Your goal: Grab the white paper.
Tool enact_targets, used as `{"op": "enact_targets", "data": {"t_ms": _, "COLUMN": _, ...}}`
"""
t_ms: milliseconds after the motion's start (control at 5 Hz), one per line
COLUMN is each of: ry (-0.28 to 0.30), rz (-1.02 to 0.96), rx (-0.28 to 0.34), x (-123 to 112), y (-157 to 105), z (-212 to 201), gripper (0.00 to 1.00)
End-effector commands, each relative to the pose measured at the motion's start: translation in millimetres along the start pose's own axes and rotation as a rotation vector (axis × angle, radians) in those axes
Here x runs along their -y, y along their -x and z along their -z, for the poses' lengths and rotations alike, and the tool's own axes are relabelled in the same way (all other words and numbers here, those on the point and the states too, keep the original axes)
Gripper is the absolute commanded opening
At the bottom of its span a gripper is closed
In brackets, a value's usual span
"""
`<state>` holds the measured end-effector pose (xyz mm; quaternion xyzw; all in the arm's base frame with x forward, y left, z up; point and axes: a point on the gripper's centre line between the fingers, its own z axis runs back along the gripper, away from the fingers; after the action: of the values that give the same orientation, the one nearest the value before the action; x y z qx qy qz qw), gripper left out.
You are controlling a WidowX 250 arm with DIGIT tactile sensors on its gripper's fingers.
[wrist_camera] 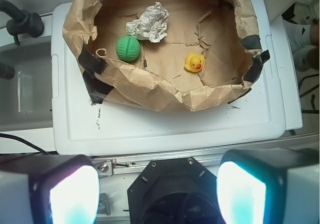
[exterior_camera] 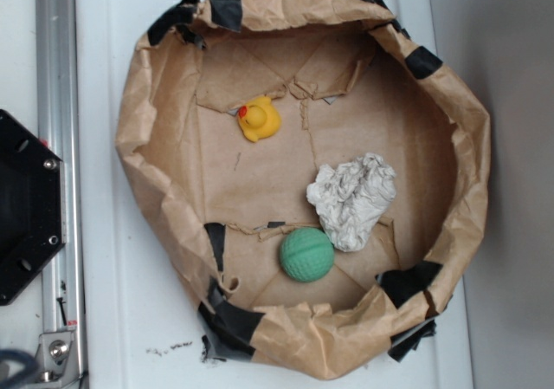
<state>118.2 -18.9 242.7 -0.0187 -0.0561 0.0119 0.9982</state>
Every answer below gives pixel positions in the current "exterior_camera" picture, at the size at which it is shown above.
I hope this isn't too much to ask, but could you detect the crumpled white paper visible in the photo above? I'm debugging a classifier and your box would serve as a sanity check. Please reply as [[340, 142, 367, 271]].
[[306, 152, 396, 252]]

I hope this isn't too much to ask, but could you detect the aluminium rail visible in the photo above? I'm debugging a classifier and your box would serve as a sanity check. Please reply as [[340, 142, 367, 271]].
[[34, 0, 87, 334]]

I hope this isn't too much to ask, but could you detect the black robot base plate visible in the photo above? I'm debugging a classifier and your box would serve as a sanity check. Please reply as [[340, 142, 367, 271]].
[[1, 110, 64, 307]]

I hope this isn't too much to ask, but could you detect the yellow rubber duck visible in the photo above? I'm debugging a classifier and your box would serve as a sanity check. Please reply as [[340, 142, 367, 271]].
[[236, 96, 281, 143]]

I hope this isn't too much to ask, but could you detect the green dimpled ball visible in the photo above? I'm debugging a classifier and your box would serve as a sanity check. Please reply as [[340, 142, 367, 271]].
[[279, 227, 334, 282]]

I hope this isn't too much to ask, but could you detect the brown paper bag bin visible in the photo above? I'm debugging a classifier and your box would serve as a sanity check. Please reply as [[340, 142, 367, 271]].
[[115, 0, 491, 379]]

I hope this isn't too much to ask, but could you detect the metal corner bracket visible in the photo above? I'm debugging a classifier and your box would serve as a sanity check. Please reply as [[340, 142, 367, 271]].
[[34, 329, 86, 388]]

